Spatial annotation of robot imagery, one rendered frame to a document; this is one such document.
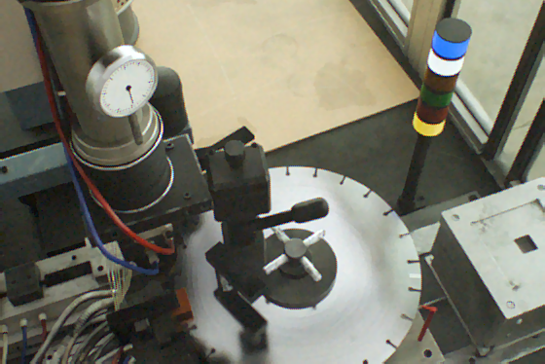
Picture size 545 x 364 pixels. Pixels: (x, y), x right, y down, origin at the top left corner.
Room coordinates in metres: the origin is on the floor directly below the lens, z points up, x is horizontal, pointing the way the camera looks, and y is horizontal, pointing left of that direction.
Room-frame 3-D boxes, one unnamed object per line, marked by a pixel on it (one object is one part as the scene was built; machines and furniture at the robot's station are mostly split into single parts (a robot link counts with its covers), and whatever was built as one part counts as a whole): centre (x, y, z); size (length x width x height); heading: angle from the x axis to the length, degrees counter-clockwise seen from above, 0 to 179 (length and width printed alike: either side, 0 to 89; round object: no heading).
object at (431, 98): (0.62, -0.24, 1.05); 0.05 x 0.04 x 0.03; 19
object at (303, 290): (0.40, -0.03, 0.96); 0.11 x 0.11 x 0.03
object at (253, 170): (0.35, 0.03, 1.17); 0.06 x 0.05 x 0.20; 100
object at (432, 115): (0.62, -0.24, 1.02); 0.05 x 0.04 x 0.03; 19
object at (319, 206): (0.34, -0.01, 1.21); 0.08 x 0.06 x 0.03; 109
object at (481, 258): (0.45, -0.37, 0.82); 0.18 x 0.18 x 0.15; 19
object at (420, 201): (0.62, -0.24, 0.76); 0.09 x 0.03 x 0.03; 109
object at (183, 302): (0.34, 0.15, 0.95); 0.10 x 0.03 x 0.07; 109
